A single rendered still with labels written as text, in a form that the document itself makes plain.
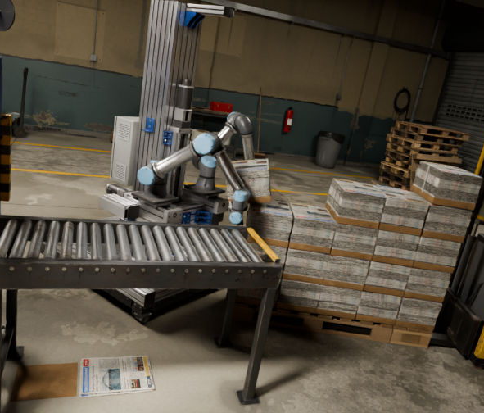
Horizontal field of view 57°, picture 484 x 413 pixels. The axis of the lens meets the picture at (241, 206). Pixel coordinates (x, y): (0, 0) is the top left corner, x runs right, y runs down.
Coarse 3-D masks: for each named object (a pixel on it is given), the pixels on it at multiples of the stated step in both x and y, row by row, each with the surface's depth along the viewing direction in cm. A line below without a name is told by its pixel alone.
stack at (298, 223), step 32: (256, 224) 294; (288, 224) 294; (320, 224) 295; (288, 256) 301; (320, 256) 301; (256, 288) 309; (288, 288) 309; (320, 288) 308; (256, 320) 315; (320, 320) 315
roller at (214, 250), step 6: (204, 228) 252; (204, 234) 244; (204, 240) 240; (210, 240) 236; (210, 246) 230; (216, 246) 230; (210, 252) 227; (216, 252) 222; (216, 258) 218; (222, 258) 216
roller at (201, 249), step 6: (192, 228) 249; (192, 234) 241; (198, 234) 242; (192, 240) 237; (198, 240) 233; (198, 246) 228; (204, 246) 227; (198, 252) 224; (204, 252) 219; (204, 258) 215; (210, 258) 213
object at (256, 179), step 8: (240, 168) 305; (248, 168) 298; (256, 168) 295; (264, 168) 293; (240, 176) 291; (248, 176) 291; (256, 176) 290; (264, 176) 290; (248, 184) 293; (256, 184) 292; (264, 184) 292; (232, 192) 295; (256, 192) 294; (264, 192) 293
